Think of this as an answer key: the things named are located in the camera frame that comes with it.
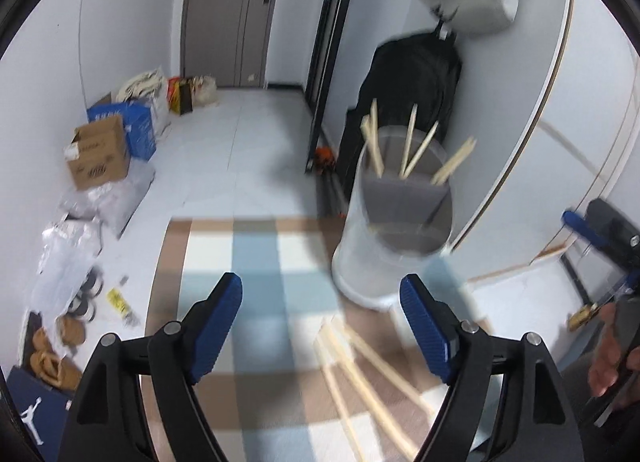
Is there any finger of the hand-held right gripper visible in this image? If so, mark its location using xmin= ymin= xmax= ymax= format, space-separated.
xmin=561 ymin=209 xmax=610 ymax=249

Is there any brown slipper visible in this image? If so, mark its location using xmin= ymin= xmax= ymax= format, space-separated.
xmin=27 ymin=329 xmax=81 ymax=390
xmin=56 ymin=314 xmax=90 ymax=348

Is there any clear plastic bag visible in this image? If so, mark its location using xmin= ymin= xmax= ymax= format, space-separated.
xmin=59 ymin=162 xmax=156 ymax=238
xmin=30 ymin=219 xmax=103 ymax=313

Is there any white plastic bag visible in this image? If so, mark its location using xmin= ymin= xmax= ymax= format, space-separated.
xmin=150 ymin=87 xmax=171 ymax=138

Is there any grey door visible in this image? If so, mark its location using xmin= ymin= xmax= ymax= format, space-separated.
xmin=180 ymin=0 xmax=288 ymax=89

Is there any black yellow paper bag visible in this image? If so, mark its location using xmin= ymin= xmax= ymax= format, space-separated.
xmin=177 ymin=77 xmax=195 ymax=115

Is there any blue shoebox white logo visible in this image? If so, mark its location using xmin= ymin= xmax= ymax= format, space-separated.
xmin=5 ymin=366 xmax=76 ymax=448

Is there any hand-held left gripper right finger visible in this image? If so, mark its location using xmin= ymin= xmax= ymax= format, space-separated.
xmin=400 ymin=273 xmax=586 ymax=462

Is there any black metal frame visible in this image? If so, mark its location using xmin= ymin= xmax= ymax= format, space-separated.
xmin=304 ymin=0 xmax=368 ymax=175

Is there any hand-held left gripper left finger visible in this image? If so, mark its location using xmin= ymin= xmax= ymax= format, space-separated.
xmin=60 ymin=272 xmax=244 ymax=462

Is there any cream cloth bag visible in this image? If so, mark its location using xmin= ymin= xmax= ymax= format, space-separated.
xmin=116 ymin=69 xmax=168 ymax=103

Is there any brown cardboard box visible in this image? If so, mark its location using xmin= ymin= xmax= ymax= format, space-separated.
xmin=64 ymin=115 xmax=132 ymax=191

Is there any beige plastic bag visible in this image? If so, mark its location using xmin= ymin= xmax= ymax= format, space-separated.
xmin=192 ymin=74 xmax=218 ymax=106

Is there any black backpack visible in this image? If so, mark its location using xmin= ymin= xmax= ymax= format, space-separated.
xmin=337 ymin=32 xmax=462 ymax=213

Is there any blue cardboard box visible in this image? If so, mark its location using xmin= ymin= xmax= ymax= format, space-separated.
xmin=86 ymin=101 xmax=157 ymax=161

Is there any white grey utensil holder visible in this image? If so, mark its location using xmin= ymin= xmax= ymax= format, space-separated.
xmin=332 ymin=125 xmax=453 ymax=310

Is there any black white sneaker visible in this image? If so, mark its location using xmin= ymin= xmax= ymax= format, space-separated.
xmin=67 ymin=294 xmax=98 ymax=323
xmin=75 ymin=267 xmax=106 ymax=299

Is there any white wood-trimmed cabinet panel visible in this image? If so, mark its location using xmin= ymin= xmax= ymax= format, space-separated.
xmin=450 ymin=0 xmax=640 ymax=283

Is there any person's right hand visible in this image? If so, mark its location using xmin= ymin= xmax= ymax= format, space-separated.
xmin=589 ymin=301 xmax=640 ymax=410

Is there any blue brown checked tablecloth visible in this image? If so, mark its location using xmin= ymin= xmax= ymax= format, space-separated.
xmin=145 ymin=216 xmax=501 ymax=462

